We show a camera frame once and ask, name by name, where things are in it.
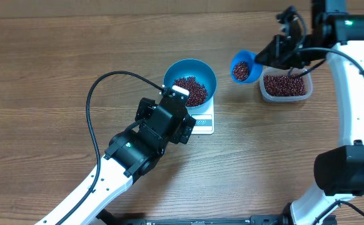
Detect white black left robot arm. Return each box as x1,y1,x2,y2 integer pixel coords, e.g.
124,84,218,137
39,92,196,224

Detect clear plastic container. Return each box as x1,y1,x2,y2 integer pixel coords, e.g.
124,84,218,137
260,67,313,103

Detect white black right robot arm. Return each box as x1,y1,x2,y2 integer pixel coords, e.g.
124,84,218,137
255,1,364,224

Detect red adzuki beans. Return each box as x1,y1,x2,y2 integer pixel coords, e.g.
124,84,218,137
231,61,306,97

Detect white digital kitchen scale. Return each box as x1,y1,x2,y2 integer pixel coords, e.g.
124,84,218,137
188,98,215,135

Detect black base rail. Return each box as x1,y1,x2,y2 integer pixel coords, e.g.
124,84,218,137
95,209,293,225

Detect teal blue bowl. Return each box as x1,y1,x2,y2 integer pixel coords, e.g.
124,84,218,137
163,59,217,101

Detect red beans in bowl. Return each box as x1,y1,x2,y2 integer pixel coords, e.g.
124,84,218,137
173,76,208,107

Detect blue plastic measuring scoop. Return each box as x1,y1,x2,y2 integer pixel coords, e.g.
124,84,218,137
230,50,263,84

